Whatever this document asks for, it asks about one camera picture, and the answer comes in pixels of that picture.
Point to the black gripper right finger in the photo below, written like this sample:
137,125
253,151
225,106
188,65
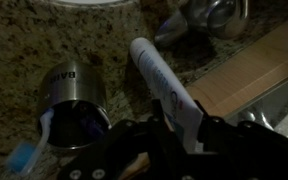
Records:
250,153

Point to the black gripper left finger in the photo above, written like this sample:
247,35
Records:
130,150

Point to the white squeeze tube blue print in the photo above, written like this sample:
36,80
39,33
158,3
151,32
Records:
164,83

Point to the stainless steel toothbrush cup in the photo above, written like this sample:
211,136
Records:
74,86

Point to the blue head white toothbrush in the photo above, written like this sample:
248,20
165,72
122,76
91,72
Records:
34,150

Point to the chrome sink faucet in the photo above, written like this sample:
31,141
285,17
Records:
217,16

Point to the white oval sink basin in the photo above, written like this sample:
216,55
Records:
87,1

